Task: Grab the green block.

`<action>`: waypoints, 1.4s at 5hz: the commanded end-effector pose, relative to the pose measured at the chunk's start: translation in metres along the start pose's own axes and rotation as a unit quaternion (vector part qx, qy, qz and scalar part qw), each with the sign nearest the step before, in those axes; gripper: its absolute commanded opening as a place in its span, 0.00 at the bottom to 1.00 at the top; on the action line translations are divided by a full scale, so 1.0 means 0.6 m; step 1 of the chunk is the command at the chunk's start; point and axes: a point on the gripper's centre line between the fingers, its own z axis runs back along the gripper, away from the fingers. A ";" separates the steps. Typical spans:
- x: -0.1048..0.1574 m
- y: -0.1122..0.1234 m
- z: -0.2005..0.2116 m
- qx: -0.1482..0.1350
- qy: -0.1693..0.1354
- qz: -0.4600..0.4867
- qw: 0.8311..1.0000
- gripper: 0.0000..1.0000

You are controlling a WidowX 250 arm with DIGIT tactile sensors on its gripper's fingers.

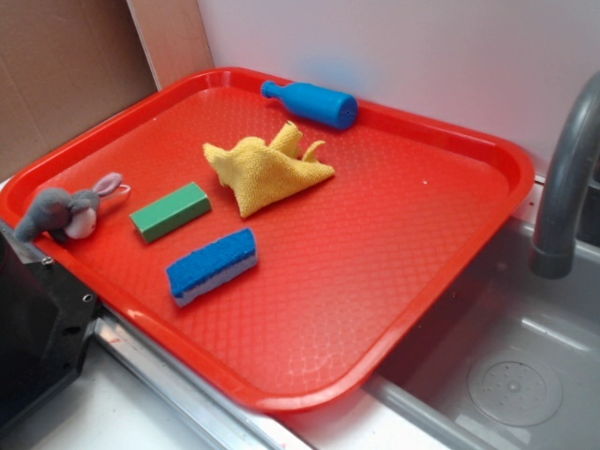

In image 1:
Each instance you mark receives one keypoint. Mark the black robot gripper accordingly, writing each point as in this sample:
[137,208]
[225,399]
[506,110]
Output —
[47,318]

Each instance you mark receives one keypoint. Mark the green rectangular block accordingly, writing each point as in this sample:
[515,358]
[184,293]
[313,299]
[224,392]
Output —
[170,212]

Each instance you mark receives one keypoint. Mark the grey plush bunny toy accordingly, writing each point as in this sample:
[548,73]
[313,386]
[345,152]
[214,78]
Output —
[63,215]

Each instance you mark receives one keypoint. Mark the blue and white sponge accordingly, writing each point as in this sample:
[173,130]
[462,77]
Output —
[211,266]

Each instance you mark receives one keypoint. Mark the brown cardboard panel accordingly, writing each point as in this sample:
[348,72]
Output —
[66,66]

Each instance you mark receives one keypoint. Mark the yellow crumpled cloth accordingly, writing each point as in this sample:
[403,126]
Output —
[261,173]

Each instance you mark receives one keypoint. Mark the red plastic tray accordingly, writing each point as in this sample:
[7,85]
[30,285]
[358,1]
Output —
[345,269]

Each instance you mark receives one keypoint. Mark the blue plastic bottle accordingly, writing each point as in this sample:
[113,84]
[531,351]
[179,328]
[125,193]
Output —
[325,106]

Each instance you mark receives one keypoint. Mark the grey plastic sink basin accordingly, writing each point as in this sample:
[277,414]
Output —
[504,359]

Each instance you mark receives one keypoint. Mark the grey toy faucet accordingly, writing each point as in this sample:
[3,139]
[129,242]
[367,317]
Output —
[569,207]

